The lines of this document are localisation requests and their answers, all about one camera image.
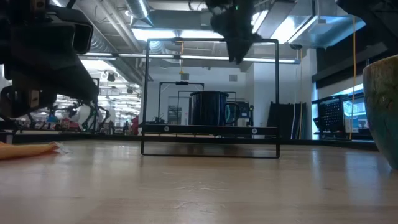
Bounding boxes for yellow hanging strap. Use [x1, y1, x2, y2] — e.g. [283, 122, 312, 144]
[297, 48, 303, 140]

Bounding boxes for black metal wire shelf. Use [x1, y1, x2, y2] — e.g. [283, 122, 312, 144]
[140, 37, 281, 159]

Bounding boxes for black pegboard rack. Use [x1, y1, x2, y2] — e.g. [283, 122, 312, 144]
[312, 94, 349, 135]

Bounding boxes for lit display screen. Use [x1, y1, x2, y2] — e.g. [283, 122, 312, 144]
[341, 91, 373, 134]

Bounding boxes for black leaning panels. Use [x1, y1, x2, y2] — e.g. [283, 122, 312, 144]
[266, 101, 308, 140]

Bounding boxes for black background frame rig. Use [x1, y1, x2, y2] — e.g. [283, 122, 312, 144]
[157, 81, 205, 125]

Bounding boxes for black enamel mug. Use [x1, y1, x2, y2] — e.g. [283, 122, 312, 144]
[189, 90, 241, 126]

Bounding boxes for white crumpled scrap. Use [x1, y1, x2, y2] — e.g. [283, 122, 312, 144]
[51, 142, 72, 154]

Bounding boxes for red background object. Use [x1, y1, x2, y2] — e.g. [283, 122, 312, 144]
[130, 115, 141, 135]

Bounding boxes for large spiral air duct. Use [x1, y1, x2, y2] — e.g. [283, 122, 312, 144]
[90, 29, 147, 85]

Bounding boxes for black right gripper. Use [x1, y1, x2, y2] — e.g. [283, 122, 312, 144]
[205, 0, 262, 65]

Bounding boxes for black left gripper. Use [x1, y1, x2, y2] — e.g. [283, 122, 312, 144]
[0, 0, 100, 119]

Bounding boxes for black far workbench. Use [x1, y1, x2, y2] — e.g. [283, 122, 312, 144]
[0, 129, 379, 152]

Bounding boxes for green glazed ceramic cup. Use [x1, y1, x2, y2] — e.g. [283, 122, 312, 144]
[362, 55, 398, 170]

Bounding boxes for small spiral air duct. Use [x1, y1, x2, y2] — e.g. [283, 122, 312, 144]
[126, 0, 155, 26]

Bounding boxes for long ceiling light strip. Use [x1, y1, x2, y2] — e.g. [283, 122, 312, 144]
[79, 51, 301, 65]

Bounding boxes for yellow hanging cable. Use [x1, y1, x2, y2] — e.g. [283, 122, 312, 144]
[348, 15, 357, 141]

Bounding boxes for orange cloth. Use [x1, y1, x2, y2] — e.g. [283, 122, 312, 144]
[0, 141, 60, 161]

